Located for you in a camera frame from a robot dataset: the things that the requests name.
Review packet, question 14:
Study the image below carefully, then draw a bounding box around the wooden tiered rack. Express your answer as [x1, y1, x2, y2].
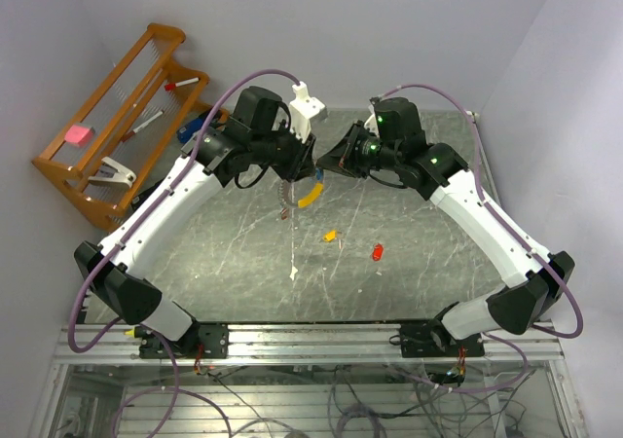
[32, 23, 210, 231]

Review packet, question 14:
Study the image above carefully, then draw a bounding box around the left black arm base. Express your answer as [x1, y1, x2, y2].
[133, 321, 229, 359]

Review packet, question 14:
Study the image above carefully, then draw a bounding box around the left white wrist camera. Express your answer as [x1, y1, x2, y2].
[288, 82, 328, 143]

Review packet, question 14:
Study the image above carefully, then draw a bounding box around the aluminium frame rail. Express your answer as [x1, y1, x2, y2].
[53, 323, 565, 366]

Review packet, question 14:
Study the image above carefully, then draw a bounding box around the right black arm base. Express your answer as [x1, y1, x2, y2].
[388, 320, 485, 358]

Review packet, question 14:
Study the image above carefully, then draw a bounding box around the red capped white marker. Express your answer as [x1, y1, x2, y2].
[165, 77, 200, 91]

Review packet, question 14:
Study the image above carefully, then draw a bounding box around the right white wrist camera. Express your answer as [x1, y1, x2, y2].
[364, 96, 382, 137]

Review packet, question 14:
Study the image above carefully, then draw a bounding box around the brown capped white marker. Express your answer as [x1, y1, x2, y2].
[121, 110, 164, 142]

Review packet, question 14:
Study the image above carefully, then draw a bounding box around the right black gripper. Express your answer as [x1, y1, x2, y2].
[317, 120, 402, 179]

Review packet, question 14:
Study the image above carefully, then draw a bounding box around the yellow tag key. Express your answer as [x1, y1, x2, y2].
[322, 230, 343, 249]

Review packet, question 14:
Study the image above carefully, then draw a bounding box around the large keyring yellow handle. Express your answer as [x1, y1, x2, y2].
[278, 175, 324, 209]

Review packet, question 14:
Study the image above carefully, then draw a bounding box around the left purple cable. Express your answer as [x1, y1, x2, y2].
[66, 69, 301, 438]

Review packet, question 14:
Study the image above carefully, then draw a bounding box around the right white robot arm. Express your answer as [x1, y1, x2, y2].
[318, 97, 574, 356]

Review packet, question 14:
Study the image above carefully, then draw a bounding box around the red tag key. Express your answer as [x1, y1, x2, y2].
[371, 243, 385, 262]

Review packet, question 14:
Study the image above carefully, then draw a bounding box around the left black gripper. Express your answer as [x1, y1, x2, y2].
[252, 119, 318, 184]

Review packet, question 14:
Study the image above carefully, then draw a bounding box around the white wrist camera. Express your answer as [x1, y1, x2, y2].
[288, 82, 328, 143]
[364, 96, 382, 137]

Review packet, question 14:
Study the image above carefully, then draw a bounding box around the pink eraser block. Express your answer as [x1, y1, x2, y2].
[63, 124, 95, 148]

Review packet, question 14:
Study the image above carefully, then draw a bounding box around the blue stapler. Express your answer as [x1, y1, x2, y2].
[176, 111, 209, 145]

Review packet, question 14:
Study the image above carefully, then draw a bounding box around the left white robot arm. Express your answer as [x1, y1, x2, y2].
[74, 83, 326, 357]

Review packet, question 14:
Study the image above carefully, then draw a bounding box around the black stapler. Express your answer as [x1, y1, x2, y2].
[130, 189, 153, 211]

